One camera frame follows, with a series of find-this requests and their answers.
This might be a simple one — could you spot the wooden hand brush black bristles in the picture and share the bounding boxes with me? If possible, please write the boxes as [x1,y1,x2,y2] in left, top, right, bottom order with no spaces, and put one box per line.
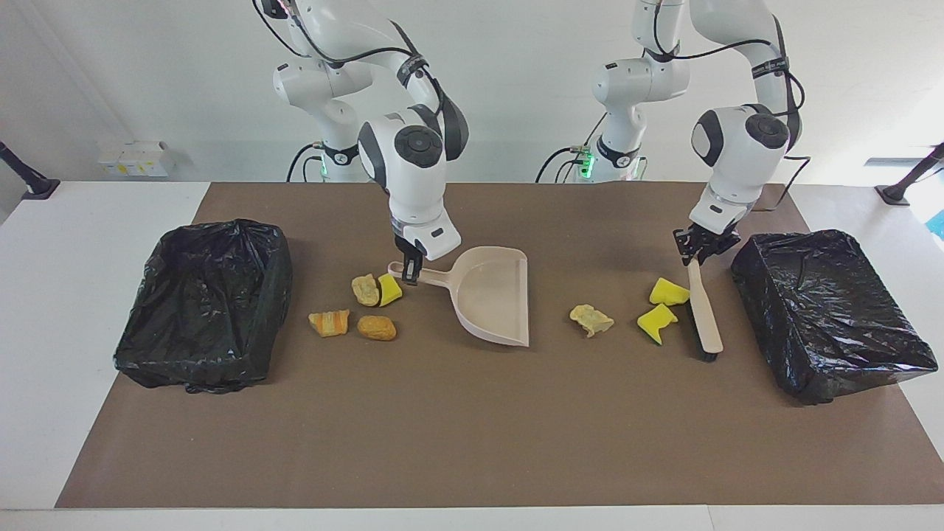
[686,257,725,363]

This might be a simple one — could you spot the brown bread roll piece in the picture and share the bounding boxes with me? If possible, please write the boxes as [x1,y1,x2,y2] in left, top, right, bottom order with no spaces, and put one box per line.
[357,315,398,342]

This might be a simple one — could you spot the beige plastic dustpan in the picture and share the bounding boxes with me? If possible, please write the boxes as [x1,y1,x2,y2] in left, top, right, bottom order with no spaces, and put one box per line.
[388,246,530,347]

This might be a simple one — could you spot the orange striped croissant piece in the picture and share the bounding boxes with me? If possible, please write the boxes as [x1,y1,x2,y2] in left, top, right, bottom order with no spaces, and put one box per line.
[308,309,351,339]

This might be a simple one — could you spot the pale and orange croissant piece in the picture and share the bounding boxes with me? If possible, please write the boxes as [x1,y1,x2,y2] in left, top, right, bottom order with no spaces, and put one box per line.
[569,304,615,338]

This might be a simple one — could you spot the bin lined black bag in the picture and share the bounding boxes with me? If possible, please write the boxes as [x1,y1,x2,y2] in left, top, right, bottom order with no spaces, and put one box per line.
[731,229,940,406]
[113,218,294,395]

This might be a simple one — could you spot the brown paper table mat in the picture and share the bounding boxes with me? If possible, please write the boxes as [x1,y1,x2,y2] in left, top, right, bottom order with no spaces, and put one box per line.
[55,182,944,510]

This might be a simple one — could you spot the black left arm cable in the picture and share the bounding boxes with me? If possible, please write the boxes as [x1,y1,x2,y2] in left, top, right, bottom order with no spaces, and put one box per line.
[642,0,812,212]

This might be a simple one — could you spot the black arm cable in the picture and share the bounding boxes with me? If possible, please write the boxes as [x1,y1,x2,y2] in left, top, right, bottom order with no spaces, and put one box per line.
[642,0,812,212]
[253,0,454,141]

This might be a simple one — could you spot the black right base cable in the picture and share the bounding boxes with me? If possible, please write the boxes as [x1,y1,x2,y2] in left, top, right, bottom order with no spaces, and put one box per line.
[286,142,325,183]

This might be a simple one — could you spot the black base cable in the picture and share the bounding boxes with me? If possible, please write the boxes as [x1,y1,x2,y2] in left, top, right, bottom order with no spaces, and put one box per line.
[286,142,325,183]
[537,145,591,183]

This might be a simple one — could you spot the black left base cable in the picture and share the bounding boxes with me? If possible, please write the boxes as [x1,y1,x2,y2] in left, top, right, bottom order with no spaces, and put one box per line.
[537,145,591,183]

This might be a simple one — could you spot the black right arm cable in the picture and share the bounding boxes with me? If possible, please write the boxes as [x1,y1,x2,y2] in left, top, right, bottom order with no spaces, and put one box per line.
[253,0,454,141]

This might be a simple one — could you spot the black camera stand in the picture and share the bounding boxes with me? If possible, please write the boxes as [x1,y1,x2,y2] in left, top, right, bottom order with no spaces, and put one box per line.
[0,140,61,200]
[875,142,944,206]

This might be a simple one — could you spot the white wall box cluster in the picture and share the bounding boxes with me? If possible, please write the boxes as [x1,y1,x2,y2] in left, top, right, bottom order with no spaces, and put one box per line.
[98,140,176,178]

